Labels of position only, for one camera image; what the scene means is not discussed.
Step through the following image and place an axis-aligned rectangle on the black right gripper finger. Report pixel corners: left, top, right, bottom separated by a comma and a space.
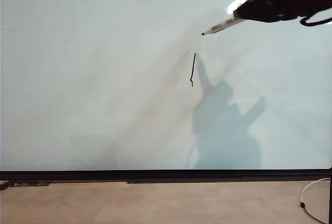
232, 0, 256, 21

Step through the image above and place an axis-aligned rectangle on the white marker pen black tip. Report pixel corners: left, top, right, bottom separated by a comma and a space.
201, 17, 246, 36

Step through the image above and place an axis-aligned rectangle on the short dark tray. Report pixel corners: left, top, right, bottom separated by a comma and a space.
14, 181, 52, 187

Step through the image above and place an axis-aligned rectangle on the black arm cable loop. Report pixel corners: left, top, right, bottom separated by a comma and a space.
300, 13, 332, 26

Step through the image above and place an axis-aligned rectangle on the white glass whiteboard black frame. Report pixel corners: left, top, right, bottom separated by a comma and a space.
0, 0, 332, 182

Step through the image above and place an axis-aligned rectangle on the white cable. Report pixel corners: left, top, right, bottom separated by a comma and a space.
300, 178, 331, 204

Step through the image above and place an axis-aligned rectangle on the black cable with connector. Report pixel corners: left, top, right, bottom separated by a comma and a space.
298, 202, 329, 224

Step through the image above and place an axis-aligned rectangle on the black stand post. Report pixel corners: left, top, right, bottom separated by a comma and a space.
329, 166, 332, 224

